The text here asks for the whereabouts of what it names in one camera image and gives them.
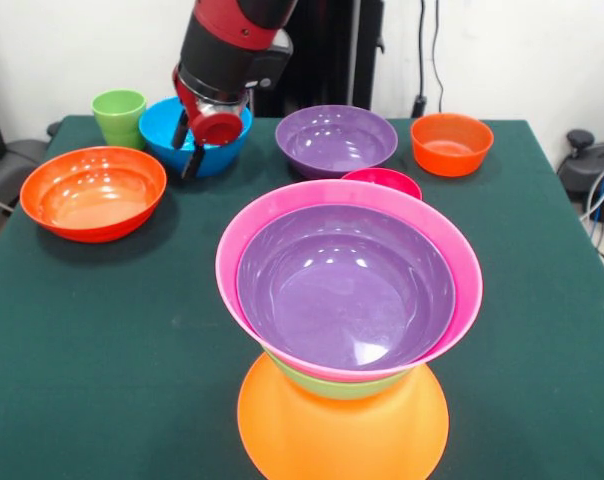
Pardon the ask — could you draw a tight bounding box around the small crimson bowl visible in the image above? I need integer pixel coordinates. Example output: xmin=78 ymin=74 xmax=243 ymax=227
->
xmin=340 ymin=167 xmax=424 ymax=202

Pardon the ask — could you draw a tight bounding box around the blue bowl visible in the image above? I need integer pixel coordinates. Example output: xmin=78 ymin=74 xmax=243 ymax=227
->
xmin=138 ymin=96 xmax=254 ymax=179

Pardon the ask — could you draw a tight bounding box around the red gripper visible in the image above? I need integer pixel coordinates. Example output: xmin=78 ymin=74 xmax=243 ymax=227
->
xmin=171 ymin=64 xmax=245 ymax=180

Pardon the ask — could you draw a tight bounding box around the tangle of cables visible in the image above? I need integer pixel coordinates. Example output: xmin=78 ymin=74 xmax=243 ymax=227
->
xmin=579 ymin=158 xmax=604 ymax=274

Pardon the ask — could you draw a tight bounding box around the pink bowl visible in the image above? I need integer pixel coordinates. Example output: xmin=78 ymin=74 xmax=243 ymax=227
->
xmin=214 ymin=178 xmax=484 ymax=384

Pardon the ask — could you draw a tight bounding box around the purple bowl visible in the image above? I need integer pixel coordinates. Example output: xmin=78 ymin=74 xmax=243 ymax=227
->
xmin=274 ymin=104 xmax=399 ymax=180
xmin=236 ymin=203 xmax=457 ymax=372

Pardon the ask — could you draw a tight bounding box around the dark green tablecloth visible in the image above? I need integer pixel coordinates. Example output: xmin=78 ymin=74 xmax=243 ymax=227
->
xmin=0 ymin=114 xmax=604 ymax=480

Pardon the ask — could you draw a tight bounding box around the black hanging cable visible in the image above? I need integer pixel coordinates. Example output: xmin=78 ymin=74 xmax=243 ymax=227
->
xmin=410 ymin=0 xmax=429 ymax=120

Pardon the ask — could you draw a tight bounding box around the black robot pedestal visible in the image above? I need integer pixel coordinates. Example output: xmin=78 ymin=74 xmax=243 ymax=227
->
xmin=241 ymin=0 xmax=386 ymax=119

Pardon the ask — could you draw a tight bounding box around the green bowl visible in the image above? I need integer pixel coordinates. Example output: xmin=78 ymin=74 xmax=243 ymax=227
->
xmin=264 ymin=352 xmax=417 ymax=401

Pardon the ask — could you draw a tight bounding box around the small red-orange bowl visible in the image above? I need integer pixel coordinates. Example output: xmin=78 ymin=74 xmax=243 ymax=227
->
xmin=409 ymin=113 xmax=495 ymax=179

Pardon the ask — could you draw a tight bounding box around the green cup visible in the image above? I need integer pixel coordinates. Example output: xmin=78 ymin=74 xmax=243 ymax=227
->
xmin=90 ymin=88 xmax=147 ymax=151

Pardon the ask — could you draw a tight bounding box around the large red-orange bowl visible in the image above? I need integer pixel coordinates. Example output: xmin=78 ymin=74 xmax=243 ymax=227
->
xmin=19 ymin=145 xmax=168 ymax=244

